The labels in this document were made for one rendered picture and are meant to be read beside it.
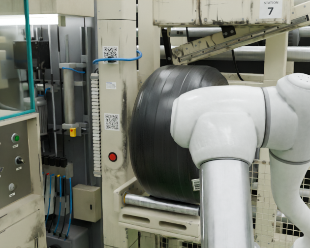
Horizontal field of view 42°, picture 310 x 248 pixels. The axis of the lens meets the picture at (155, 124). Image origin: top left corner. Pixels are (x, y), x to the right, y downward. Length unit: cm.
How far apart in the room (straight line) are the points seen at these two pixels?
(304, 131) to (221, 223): 26
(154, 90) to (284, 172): 73
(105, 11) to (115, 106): 40
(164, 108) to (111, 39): 43
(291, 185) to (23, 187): 121
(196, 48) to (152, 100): 57
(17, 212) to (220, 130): 115
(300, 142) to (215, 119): 19
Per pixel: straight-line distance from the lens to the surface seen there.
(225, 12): 183
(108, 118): 178
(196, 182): 151
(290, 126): 86
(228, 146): 80
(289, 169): 94
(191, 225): 165
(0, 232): 173
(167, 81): 155
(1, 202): 177
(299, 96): 85
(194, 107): 82
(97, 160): 188
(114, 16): 173
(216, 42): 198
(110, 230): 195
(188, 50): 202
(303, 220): 112
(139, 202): 173
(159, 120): 147
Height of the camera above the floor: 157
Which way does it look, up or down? 12 degrees down
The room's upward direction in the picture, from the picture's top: straight up
